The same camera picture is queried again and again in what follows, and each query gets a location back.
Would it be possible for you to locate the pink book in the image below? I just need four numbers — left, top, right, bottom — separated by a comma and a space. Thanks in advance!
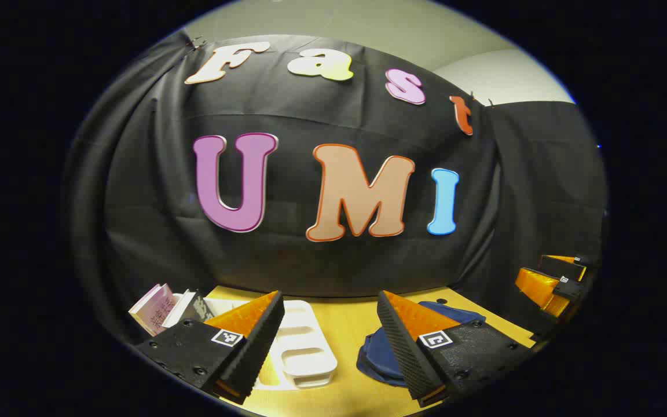
128, 283, 179, 337

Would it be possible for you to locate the white bookshelf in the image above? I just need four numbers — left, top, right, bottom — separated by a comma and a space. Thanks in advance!
171, 290, 339, 390

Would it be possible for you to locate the black backdrop cloth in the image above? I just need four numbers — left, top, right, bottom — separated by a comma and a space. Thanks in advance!
63, 29, 609, 348

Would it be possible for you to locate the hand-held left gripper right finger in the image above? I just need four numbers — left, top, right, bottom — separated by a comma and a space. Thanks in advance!
376, 290, 537, 408

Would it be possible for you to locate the dark cover book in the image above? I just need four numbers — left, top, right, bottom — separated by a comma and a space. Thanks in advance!
163, 290, 216, 328

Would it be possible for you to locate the blue schoolbag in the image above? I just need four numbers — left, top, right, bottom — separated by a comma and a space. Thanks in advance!
357, 301, 488, 387

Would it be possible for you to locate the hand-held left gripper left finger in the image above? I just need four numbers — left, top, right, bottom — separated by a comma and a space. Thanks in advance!
134, 290, 286, 406

